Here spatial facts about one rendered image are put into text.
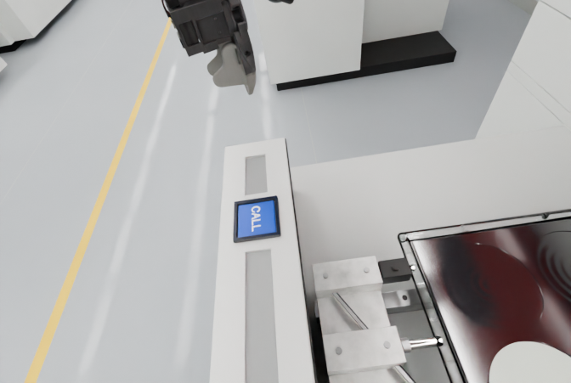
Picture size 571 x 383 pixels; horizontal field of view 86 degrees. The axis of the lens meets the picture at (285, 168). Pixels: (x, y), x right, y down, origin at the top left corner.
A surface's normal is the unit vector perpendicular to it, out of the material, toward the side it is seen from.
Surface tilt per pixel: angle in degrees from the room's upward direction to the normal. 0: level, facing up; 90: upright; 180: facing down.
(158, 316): 0
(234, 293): 0
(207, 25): 88
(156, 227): 0
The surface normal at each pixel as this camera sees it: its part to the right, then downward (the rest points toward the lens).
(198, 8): 0.38, 0.64
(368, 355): -0.13, -0.65
